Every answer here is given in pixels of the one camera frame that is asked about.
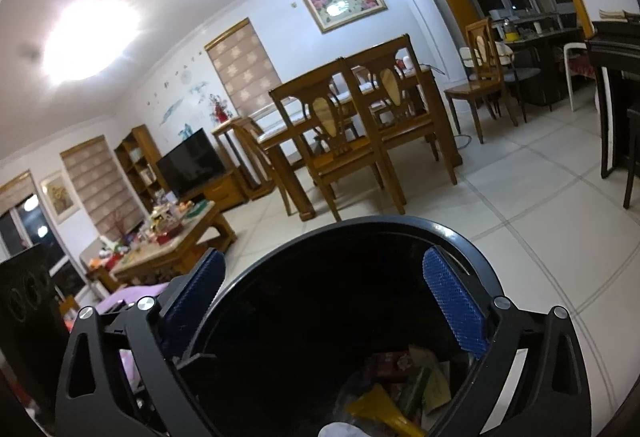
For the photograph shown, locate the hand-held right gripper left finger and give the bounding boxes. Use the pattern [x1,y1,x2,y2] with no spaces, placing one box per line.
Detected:
[54,248,227,437]

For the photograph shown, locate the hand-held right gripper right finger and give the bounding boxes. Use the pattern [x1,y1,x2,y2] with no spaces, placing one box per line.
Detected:
[422,247,594,437]

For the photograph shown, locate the green and tan snack packet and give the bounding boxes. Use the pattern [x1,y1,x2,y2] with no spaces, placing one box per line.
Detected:
[409,345,443,370]

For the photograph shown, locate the olive paper packet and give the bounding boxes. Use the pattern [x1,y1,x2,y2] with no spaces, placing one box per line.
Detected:
[422,359,454,414]

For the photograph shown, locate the red snack packet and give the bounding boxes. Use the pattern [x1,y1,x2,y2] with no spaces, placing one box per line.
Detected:
[372,351,417,381]

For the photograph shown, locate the black trash bin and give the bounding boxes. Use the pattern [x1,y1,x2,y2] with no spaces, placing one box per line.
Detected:
[192,214,506,437]

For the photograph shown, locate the yellow plastic wrapper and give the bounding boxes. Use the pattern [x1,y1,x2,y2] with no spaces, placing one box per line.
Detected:
[346,389,429,437]

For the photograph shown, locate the wooden coffee table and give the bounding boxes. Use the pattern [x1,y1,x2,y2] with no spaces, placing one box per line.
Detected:
[82,199,239,299]

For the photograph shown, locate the clutter of small table items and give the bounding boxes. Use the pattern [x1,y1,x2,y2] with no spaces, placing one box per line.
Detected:
[89,201,212,269]

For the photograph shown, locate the dark window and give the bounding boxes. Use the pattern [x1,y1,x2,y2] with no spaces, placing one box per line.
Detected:
[0,192,87,304]

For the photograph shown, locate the wooden television stand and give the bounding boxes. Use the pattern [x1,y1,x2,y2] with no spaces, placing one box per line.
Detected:
[199,169,252,214]

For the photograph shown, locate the black flat television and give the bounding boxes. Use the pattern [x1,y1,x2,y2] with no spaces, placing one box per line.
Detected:
[156,128,227,200]

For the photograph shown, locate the framed yellow flower picture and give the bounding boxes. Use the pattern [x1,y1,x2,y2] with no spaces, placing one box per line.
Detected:
[39,169,79,225]

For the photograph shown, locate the patterned brown window blind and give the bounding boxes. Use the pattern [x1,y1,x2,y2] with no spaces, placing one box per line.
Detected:
[204,18,284,118]
[0,170,37,214]
[60,135,147,241]

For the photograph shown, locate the wooden bookshelf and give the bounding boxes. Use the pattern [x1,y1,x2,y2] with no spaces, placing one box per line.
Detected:
[114,124,169,204]

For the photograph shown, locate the wooden console table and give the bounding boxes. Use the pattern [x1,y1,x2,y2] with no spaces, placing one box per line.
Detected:
[211,116,277,201]

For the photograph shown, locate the wooden dining chair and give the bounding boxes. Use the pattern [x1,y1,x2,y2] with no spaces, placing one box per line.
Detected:
[231,117,277,190]
[344,34,459,186]
[268,58,407,224]
[443,17,521,146]

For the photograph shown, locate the red flower arrangement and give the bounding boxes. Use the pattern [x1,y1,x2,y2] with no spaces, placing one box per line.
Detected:
[209,93,234,123]

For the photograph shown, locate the wooden dining table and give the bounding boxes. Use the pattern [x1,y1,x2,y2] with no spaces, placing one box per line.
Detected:
[247,64,464,224]

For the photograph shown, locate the white framed folding chair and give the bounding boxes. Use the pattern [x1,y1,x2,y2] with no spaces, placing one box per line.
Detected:
[459,44,544,124]

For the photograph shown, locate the white plastic chair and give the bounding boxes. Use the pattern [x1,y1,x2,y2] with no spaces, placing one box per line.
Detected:
[562,41,602,114]

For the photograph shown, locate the dark glass desk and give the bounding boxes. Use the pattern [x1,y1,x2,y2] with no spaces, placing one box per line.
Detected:
[491,11,587,108]

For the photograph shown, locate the round ceiling lamp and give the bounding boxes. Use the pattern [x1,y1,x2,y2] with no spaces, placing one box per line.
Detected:
[41,0,144,86]

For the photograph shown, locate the white standing air conditioner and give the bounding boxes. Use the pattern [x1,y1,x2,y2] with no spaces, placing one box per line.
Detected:
[397,0,452,84]

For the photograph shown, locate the stack of books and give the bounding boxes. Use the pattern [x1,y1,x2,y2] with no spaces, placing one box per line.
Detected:
[598,8,640,23]

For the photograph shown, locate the blue whale wall decals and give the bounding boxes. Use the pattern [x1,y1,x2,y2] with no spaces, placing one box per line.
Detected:
[146,66,212,138]

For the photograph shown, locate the framed floral wall picture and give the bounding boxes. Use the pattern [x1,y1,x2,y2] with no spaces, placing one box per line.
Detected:
[301,0,389,36]

